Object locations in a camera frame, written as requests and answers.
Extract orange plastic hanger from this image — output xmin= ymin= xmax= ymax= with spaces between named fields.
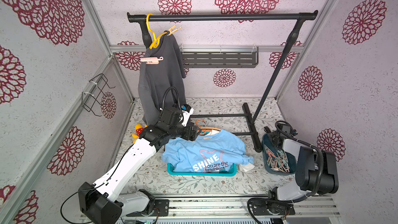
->
xmin=195 ymin=119 xmax=221 ymax=136

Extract black wire wall basket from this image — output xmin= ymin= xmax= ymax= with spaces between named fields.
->
xmin=81 ymin=73 xmax=117 ymax=119

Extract colourful clothespins pile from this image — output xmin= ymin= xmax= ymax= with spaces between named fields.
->
xmin=266 ymin=148 xmax=290 ymax=173

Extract pink clothespin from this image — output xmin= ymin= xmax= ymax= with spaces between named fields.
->
xmin=140 ymin=57 xmax=164 ymax=65

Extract black clothes rack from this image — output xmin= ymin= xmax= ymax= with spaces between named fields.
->
xmin=127 ymin=10 xmax=319 ymax=153

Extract black wall shelf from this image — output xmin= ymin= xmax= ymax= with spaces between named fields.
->
xmin=180 ymin=46 xmax=259 ymax=68

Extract yellow plush toy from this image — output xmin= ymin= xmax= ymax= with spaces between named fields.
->
xmin=132 ymin=124 xmax=147 ymax=144

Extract dark grey t-shirt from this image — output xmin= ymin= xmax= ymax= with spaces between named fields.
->
xmin=138 ymin=35 xmax=186 ymax=125

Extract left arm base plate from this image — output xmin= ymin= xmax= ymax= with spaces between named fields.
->
xmin=127 ymin=199 xmax=170 ymax=217

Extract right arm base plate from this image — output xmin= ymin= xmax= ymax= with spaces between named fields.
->
xmin=248 ymin=198 xmax=296 ymax=216

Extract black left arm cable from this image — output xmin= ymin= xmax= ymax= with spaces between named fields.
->
xmin=161 ymin=86 xmax=181 ymax=113

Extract yellow plastic hanger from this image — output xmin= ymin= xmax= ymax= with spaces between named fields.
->
xmin=146 ymin=13 xmax=169 ymax=49

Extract beige clothespin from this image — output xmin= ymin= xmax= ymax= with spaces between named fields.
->
xmin=168 ymin=25 xmax=181 ymax=36

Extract light blue garment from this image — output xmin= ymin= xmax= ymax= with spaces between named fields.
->
xmin=162 ymin=130 xmax=255 ymax=173

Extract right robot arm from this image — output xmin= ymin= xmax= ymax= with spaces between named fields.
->
xmin=262 ymin=121 xmax=339 ymax=203

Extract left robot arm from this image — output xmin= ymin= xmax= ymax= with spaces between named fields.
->
xmin=78 ymin=104 xmax=200 ymax=224

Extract teal laundry basket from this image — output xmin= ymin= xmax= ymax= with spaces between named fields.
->
xmin=166 ymin=161 xmax=237 ymax=177

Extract dark teal clothespin bin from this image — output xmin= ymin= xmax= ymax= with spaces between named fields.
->
xmin=262 ymin=134 xmax=296 ymax=176

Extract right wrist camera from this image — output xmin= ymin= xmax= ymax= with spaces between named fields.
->
xmin=282 ymin=124 xmax=297 ymax=137

